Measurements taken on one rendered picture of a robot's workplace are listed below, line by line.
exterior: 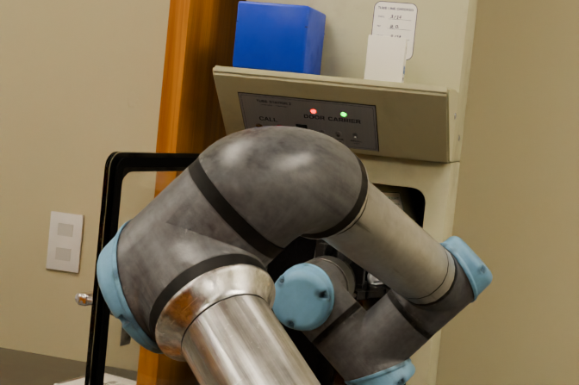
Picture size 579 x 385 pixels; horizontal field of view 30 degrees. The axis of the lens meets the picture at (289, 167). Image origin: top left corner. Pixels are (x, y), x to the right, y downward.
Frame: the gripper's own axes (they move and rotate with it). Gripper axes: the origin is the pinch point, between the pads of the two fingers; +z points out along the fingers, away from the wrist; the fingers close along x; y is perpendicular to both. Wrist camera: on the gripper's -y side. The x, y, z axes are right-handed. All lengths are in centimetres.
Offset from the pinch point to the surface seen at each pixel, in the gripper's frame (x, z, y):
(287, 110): 8.8, -16.2, 24.2
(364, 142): -1.5, -12.9, 20.9
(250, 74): 13.4, -20.1, 28.5
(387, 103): -5.1, -18.3, 26.4
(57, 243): 66, 34, -6
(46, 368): 61, 22, -28
